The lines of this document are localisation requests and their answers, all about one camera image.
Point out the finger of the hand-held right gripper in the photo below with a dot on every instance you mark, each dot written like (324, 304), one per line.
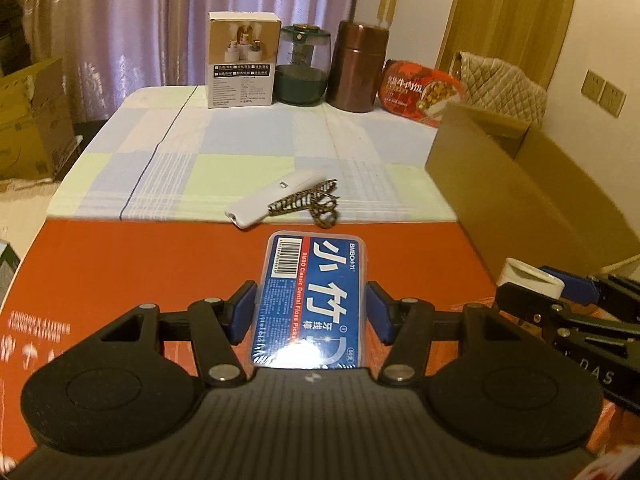
(575, 285)
(530, 307)

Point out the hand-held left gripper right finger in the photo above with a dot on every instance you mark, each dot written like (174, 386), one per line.
(377, 315)

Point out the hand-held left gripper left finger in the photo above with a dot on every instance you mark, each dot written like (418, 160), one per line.
(242, 312)

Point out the white rectangular plastic box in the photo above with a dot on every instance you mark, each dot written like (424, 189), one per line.
(540, 285)

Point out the blue label dental floss box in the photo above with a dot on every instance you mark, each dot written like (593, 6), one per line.
(310, 300)

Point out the brown cardboard box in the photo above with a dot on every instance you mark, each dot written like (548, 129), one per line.
(525, 200)

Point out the white utility knife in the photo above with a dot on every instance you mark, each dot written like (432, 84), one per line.
(257, 205)

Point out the zebra striped hair clip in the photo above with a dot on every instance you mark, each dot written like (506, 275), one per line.
(295, 200)

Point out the pastel checked tablecloth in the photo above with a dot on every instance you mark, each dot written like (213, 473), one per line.
(225, 150)

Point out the quilted beige bag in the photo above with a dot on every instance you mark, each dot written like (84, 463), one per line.
(500, 87)

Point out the red food package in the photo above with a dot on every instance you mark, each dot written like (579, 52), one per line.
(420, 92)

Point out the green glass jar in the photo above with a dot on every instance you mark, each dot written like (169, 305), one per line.
(302, 82)

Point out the white printed product box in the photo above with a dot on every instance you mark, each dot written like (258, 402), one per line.
(242, 70)

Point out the brown metal canister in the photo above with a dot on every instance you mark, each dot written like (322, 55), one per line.
(357, 70)

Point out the wooden door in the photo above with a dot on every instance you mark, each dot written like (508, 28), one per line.
(515, 10)

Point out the stacked cardboard boxes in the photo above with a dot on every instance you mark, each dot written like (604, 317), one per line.
(30, 125)

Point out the purple curtain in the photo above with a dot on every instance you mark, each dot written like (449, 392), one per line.
(150, 25)

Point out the wall switch plate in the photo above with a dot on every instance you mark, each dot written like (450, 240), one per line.
(593, 87)
(614, 99)

